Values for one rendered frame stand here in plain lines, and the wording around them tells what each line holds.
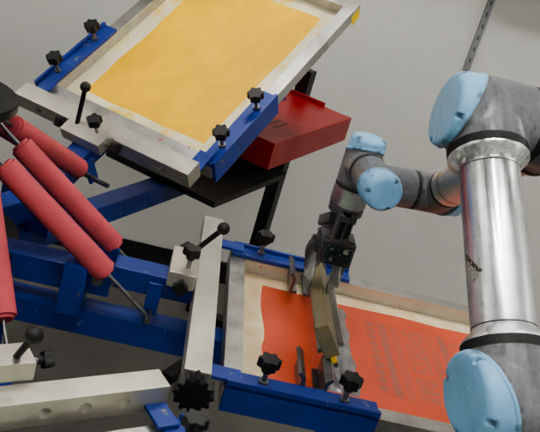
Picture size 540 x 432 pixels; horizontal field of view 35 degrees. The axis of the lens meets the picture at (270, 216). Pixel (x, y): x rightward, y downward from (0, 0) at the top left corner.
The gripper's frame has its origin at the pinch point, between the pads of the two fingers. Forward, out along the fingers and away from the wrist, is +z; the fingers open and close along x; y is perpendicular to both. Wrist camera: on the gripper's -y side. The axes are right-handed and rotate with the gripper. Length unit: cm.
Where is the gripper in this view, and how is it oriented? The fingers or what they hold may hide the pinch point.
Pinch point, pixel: (318, 285)
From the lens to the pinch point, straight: 185.2
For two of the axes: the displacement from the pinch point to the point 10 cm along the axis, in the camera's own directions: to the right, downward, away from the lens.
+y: 0.1, 4.0, -9.2
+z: -2.6, 8.9, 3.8
